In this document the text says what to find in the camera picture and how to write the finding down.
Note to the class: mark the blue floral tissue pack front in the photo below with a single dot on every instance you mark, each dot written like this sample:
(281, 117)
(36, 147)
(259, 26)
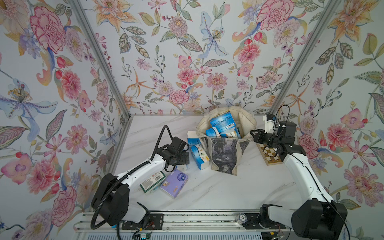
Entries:
(213, 133)

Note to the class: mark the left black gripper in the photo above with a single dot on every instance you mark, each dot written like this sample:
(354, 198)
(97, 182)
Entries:
(184, 159)

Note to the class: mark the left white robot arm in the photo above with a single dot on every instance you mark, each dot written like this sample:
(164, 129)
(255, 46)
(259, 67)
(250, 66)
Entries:
(111, 202)

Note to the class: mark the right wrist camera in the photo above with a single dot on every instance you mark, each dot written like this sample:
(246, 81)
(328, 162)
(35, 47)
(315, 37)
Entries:
(269, 121)

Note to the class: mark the light blue tissue pack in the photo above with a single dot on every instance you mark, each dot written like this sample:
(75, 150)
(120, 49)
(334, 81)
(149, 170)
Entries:
(223, 122)

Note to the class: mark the beige canvas bag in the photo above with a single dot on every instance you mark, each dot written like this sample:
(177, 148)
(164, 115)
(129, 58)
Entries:
(226, 153)

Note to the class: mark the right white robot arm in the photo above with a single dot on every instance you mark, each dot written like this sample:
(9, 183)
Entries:
(319, 217)

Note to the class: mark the metal base rail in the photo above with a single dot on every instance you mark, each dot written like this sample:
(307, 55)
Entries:
(186, 225)

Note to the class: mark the aluminium corner post left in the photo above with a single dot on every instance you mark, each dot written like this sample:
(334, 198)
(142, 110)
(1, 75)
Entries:
(91, 37)

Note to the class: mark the wooden chessboard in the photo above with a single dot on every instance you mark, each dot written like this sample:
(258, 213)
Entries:
(269, 155)

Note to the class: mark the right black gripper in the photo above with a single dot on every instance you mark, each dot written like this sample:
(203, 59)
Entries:
(258, 138)

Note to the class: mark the blue floral tissue pack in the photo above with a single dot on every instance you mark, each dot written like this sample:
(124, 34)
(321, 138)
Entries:
(232, 133)
(200, 156)
(213, 133)

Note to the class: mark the aluminium corner post right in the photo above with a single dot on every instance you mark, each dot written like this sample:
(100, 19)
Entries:
(320, 26)

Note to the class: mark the purple tissue pack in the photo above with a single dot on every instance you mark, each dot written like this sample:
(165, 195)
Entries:
(174, 183)

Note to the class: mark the green white tissue box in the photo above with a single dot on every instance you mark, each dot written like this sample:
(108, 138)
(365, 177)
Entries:
(153, 182)

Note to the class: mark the aluminium corner post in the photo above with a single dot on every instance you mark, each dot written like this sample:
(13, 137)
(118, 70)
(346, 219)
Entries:
(91, 37)
(320, 26)

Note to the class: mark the blue tissue pack by bag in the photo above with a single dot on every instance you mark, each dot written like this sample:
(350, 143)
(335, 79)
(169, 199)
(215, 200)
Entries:
(192, 138)

